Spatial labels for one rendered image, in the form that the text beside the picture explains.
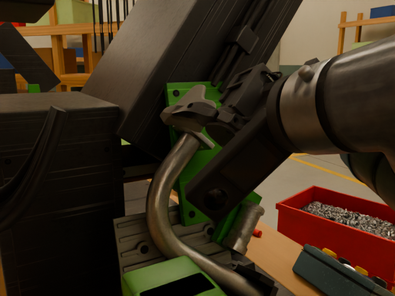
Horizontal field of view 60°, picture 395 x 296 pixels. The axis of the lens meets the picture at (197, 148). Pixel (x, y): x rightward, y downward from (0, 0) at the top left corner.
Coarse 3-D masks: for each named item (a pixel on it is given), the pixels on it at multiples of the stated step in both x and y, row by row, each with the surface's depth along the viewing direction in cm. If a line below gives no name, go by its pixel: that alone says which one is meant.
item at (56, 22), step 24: (72, 0) 313; (0, 24) 352; (24, 24) 349; (48, 24) 328; (72, 24) 314; (96, 24) 304; (120, 24) 289; (48, 48) 341; (96, 48) 306; (72, 72) 370
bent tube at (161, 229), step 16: (176, 128) 48; (176, 144) 47; (192, 144) 47; (208, 144) 47; (176, 160) 45; (160, 176) 45; (176, 176) 45; (160, 192) 44; (160, 208) 44; (160, 224) 44; (160, 240) 44; (176, 240) 45; (176, 256) 45; (192, 256) 46; (208, 272) 47; (224, 272) 48; (224, 288) 49; (240, 288) 49; (256, 288) 51
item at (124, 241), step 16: (176, 208) 51; (128, 224) 47; (144, 224) 49; (176, 224) 50; (208, 224) 53; (128, 240) 47; (144, 240) 48; (192, 240) 52; (208, 240) 53; (128, 256) 47; (144, 256) 48; (160, 256) 49; (208, 256) 53; (224, 256) 55
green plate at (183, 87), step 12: (168, 84) 49; (180, 84) 50; (192, 84) 51; (204, 84) 52; (168, 96) 49; (180, 96) 50; (216, 96) 53; (216, 108) 53; (204, 132) 52; (216, 144) 52; (192, 156) 50; (204, 156) 51; (192, 168) 50; (180, 180) 49; (180, 192) 49; (180, 204) 50; (180, 216) 50; (192, 216) 50; (204, 216) 51
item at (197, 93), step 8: (192, 88) 43; (200, 88) 42; (184, 96) 43; (192, 96) 42; (200, 96) 41; (176, 104) 42; (184, 104) 42; (168, 112) 41; (168, 120) 42; (176, 120) 41; (184, 120) 39; (192, 120) 38; (192, 128) 40; (200, 128) 39
